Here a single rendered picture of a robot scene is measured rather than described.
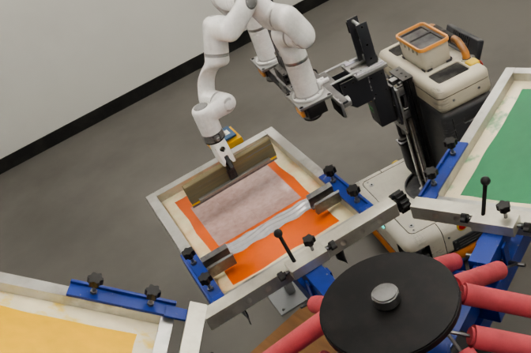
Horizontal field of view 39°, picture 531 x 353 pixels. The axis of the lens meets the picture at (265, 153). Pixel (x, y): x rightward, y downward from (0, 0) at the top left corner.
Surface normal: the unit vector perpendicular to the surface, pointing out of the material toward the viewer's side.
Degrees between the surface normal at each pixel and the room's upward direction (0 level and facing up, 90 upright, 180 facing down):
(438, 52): 92
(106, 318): 32
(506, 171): 0
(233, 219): 0
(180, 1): 90
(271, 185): 0
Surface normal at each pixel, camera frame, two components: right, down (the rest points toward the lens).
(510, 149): -0.33, -0.79
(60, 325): 0.22, -0.79
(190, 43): 0.41, 0.38
